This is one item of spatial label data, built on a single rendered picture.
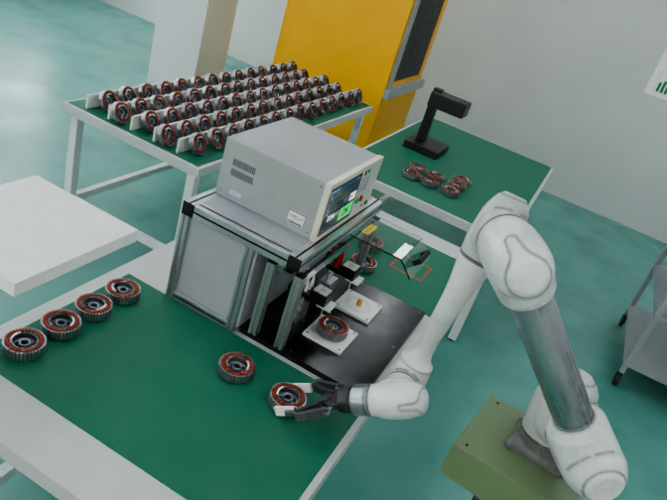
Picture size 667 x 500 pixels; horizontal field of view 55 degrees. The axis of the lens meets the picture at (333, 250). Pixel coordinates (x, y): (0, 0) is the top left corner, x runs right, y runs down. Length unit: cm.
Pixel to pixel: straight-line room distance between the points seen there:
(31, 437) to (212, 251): 76
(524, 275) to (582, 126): 588
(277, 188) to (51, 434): 94
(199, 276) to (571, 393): 120
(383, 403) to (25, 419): 91
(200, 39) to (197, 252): 393
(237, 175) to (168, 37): 408
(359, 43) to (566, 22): 235
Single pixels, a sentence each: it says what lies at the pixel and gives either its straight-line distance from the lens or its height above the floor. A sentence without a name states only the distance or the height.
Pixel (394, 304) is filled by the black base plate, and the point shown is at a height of 77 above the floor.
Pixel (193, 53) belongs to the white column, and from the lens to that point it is 595.
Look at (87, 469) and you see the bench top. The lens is 170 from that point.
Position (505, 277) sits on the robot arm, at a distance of 137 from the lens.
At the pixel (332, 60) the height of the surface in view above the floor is 86.
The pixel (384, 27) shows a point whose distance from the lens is 561.
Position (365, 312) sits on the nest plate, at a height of 78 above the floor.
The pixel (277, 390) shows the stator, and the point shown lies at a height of 79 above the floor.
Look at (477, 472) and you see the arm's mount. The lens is 191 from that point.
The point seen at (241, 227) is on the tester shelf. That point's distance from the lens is 199.
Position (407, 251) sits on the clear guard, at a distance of 229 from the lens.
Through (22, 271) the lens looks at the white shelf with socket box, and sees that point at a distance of 150.
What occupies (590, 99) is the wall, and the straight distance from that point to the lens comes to 716.
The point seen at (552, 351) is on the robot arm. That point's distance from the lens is 155.
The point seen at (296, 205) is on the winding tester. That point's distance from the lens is 201.
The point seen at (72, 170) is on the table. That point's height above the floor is 37.
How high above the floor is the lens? 205
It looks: 28 degrees down
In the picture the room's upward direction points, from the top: 18 degrees clockwise
